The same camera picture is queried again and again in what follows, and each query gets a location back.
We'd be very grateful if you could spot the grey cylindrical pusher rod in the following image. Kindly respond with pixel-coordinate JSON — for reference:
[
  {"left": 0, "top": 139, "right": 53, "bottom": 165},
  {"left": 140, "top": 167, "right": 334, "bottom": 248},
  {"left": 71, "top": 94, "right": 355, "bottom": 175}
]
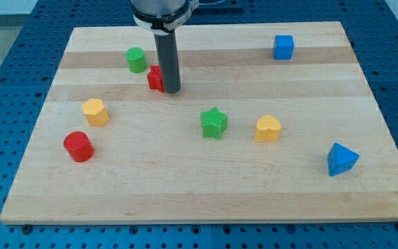
[{"left": 154, "top": 32, "right": 181, "bottom": 93}]

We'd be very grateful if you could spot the red star block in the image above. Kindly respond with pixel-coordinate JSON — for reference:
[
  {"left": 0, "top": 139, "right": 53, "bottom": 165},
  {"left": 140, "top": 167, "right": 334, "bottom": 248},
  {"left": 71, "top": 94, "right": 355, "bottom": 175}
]
[{"left": 147, "top": 65, "right": 165, "bottom": 93}]

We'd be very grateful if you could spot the green star block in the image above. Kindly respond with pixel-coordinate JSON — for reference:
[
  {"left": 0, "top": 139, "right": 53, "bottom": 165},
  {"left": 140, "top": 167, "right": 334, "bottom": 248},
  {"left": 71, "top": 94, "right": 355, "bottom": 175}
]
[{"left": 200, "top": 107, "right": 228, "bottom": 140}]

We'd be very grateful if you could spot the green cylinder block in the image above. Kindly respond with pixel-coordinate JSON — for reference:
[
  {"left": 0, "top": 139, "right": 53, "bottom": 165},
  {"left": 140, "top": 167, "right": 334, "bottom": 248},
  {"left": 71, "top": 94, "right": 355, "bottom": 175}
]
[{"left": 126, "top": 47, "right": 147, "bottom": 73}]

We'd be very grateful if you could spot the yellow hexagon block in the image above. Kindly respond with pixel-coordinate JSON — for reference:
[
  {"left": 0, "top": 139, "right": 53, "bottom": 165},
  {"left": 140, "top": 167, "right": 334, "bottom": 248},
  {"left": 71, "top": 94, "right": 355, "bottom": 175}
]
[{"left": 82, "top": 98, "right": 110, "bottom": 127}]

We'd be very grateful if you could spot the blue cube block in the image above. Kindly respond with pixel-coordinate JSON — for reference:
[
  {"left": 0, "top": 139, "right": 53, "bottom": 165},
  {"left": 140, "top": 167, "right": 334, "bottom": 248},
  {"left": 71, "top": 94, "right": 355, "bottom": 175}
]
[{"left": 273, "top": 35, "right": 294, "bottom": 59}]

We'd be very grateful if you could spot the yellow heart block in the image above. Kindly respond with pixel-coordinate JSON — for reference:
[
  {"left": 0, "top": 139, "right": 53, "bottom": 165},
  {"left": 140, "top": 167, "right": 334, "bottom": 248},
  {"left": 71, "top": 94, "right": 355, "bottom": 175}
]
[{"left": 254, "top": 115, "right": 282, "bottom": 142}]

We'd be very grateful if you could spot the light wooden board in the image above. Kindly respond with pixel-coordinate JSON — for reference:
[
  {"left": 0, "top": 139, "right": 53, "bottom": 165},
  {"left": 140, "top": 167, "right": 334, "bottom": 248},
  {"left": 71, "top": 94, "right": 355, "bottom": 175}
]
[{"left": 0, "top": 21, "right": 398, "bottom": 225}]

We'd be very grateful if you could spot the red cylinder block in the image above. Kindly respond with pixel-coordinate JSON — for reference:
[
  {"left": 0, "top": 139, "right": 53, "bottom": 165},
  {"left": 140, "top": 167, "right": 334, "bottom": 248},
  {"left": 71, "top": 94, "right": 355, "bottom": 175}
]
[{"left": 63, "top": 131, "right": 95, "bottom": 163}]

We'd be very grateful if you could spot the blue perforated metal table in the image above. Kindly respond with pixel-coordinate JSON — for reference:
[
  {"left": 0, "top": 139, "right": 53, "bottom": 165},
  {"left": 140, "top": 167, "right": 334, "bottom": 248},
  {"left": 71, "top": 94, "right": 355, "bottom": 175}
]
[{"left": 0, "top": 0, "right": 398, "bottom": 248}]

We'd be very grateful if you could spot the blue triangle block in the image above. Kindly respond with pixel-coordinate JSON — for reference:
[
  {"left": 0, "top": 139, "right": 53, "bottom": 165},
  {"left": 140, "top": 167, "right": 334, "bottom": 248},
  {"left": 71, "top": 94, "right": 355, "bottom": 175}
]
[{"left": 327, "top": 142, "right": 359, "bottom": 176}]

